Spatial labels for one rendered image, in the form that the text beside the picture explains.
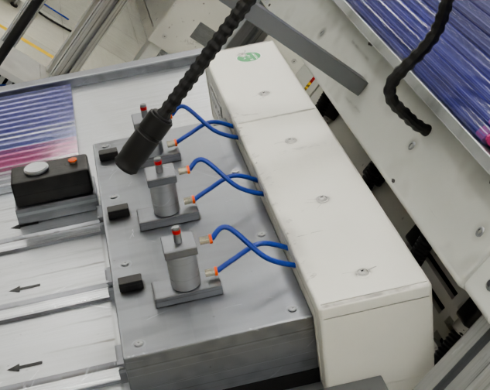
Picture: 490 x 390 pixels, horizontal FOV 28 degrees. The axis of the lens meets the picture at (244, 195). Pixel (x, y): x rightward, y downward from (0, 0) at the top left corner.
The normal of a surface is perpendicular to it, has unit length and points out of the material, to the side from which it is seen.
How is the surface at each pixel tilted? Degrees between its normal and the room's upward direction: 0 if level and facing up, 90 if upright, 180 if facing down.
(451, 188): 90
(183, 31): 90
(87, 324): 45
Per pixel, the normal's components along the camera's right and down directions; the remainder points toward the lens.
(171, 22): 0.19, 0.47
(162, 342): -0.12, -0.86
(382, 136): -0.78, -0.46
